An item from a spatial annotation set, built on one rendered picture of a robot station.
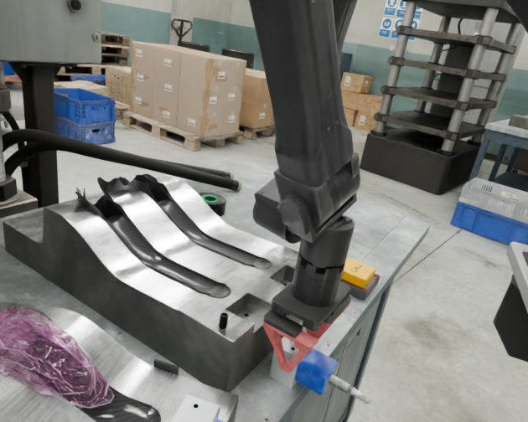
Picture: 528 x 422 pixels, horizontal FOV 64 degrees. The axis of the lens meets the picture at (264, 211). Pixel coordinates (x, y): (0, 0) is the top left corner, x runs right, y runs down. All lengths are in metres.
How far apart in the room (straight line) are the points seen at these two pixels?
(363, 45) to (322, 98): 7.46
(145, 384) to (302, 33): 0.39
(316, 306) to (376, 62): 7.25
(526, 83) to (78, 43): 6.29
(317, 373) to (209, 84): 3.97
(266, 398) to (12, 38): 0.99
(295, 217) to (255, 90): 4.76
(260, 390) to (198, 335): 0.11
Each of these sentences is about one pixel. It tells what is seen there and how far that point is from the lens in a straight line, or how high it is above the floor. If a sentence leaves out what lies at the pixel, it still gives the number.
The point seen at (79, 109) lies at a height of 0.36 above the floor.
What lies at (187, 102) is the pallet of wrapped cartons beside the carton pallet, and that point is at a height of 0.45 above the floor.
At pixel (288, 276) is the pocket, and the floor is 0.87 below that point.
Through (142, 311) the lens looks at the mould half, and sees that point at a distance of 0.61.
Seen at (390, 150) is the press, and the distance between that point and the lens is 4.66.
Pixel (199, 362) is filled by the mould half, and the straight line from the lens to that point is 0.57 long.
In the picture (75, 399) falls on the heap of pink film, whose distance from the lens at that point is 0.48.
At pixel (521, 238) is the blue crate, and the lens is 3.74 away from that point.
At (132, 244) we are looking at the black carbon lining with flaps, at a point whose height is 0.90.
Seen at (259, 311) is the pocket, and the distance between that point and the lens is 0.60.
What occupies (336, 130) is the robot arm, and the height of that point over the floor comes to 1.16.
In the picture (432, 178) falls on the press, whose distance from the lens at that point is 4.53.
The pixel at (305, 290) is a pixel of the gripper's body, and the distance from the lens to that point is 0.51.
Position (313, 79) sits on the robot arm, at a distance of 0.35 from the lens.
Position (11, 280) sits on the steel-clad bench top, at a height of 0.80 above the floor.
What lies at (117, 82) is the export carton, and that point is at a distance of 5.87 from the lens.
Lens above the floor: 1.23
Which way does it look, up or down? 23 degrees down
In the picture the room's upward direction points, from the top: 9 degrees clockwise
